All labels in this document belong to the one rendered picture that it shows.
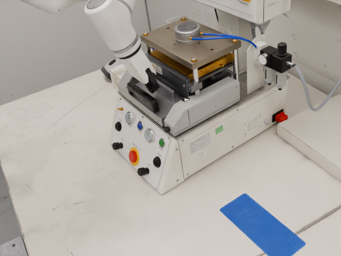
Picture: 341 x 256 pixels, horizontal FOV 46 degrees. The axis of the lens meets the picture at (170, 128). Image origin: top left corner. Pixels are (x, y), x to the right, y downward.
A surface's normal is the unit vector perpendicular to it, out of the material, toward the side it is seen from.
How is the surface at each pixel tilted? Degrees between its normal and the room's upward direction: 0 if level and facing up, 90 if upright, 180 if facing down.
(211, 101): 90
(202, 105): 90
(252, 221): 0
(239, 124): 90
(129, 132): 65
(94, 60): 90
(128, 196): 0
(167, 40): 0
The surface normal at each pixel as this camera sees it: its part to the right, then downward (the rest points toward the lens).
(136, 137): -0.79, 0.07
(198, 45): -0.12, -0.78
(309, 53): -0.87, 0.38
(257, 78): 0.57, 0.45
